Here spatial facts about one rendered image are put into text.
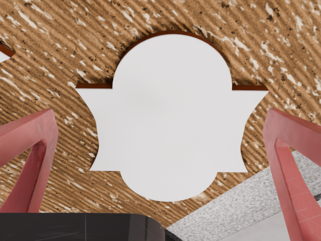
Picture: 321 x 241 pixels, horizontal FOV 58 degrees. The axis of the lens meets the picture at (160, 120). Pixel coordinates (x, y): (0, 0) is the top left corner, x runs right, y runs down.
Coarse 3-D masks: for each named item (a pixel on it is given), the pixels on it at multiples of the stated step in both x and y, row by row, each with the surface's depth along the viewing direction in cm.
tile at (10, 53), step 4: (0, 44) 18; (0, 48) 17; (4, 48) 18; (0, 52) 17; (4, 52) 17; (8, 52) 18; (12, 52) 18; (0, 56) 17; (4, 56) 17; (8, 56) 17; (0, 60) 17; (4, 60) 18
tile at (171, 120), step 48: (144, 48) 17; (192, 48) 17; (96, 96) 19; (144, 96) 19; (192, 96) 19; (240, 96) 19; (144, 144) 21; (192, 144) 21; (240, 144) 21; (144, 192) 24; (192, 192) 24
